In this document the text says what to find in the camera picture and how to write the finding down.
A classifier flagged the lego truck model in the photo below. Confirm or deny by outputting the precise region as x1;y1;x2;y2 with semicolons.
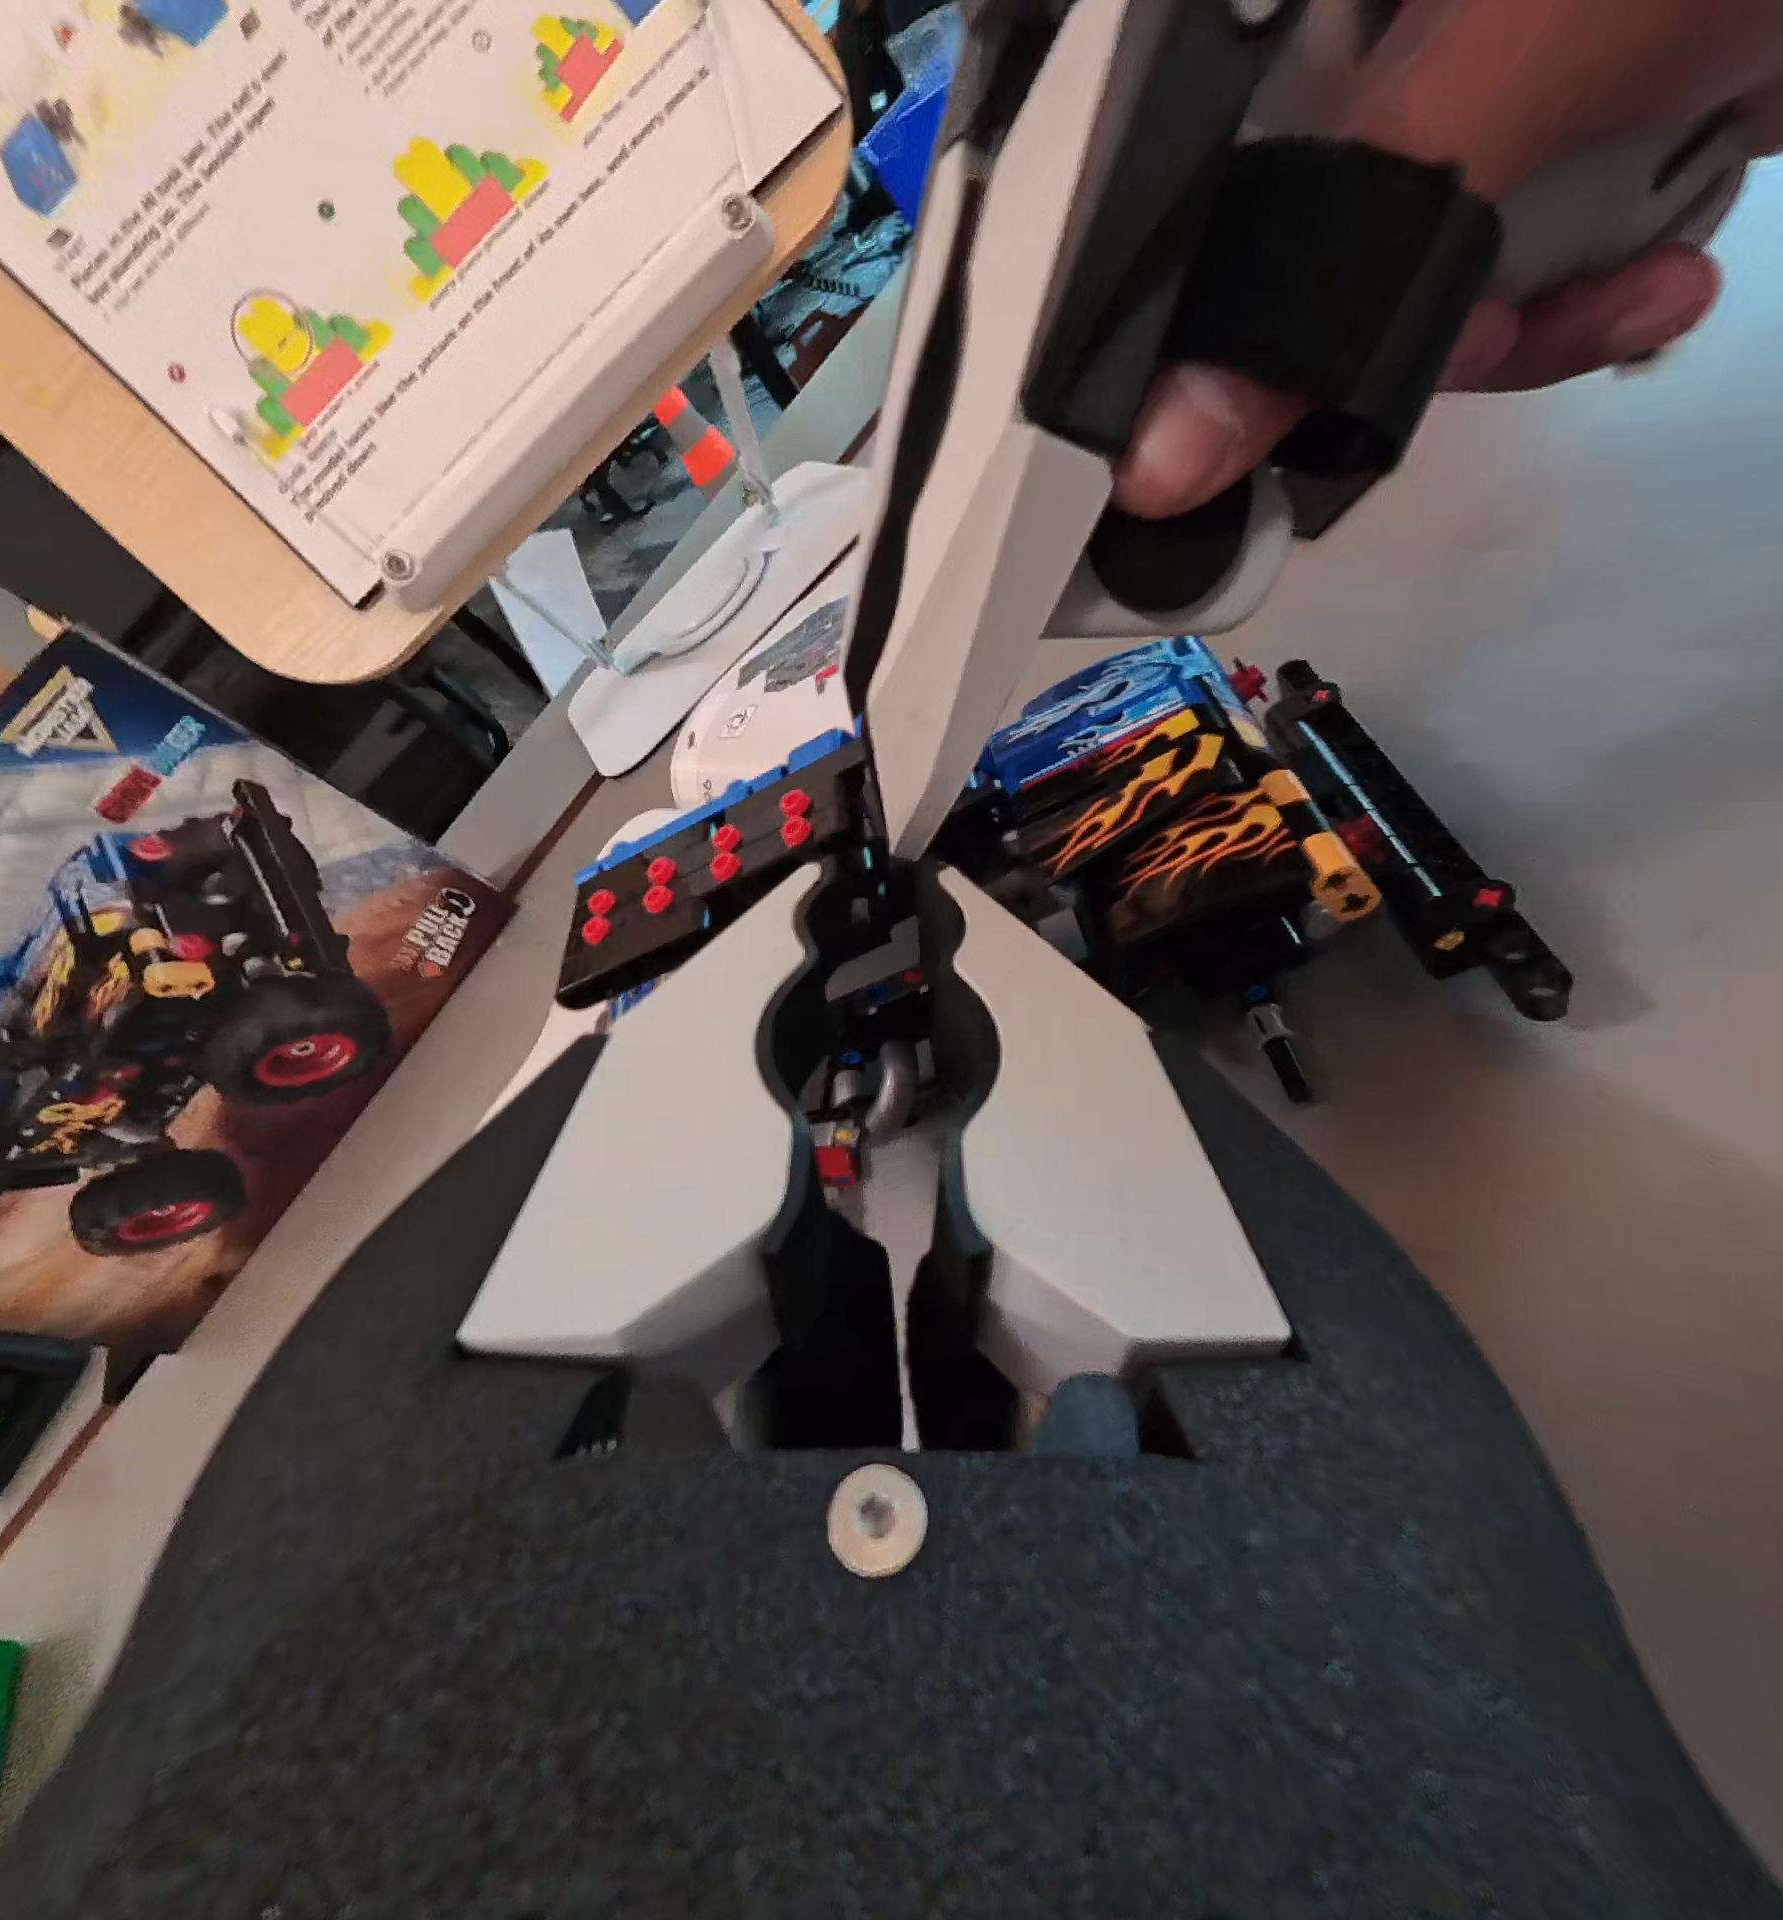
553;640;1573;1192

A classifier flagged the printed truck toy box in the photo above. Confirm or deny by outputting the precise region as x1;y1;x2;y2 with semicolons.
0;634;525;1356

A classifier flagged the orange traffic cone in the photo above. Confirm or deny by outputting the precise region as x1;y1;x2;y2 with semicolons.
650;389;738;486

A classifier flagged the lego instruction booklet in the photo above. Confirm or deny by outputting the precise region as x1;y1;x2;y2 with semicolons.
670;604;880;809

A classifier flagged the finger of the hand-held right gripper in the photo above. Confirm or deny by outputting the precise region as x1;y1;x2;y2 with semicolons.
895;0;1135;864
847;137;990;716

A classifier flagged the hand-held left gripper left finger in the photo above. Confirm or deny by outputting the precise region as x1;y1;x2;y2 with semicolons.
455;874;909;1449

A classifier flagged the white stand with instruction board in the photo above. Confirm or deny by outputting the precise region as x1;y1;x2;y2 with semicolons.
0;0;895;777

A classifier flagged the person's right hand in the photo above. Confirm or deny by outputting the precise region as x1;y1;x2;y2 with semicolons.
1119;0;1783;521

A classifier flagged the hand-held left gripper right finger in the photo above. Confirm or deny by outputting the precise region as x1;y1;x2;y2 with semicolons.
909;874;1295;1449

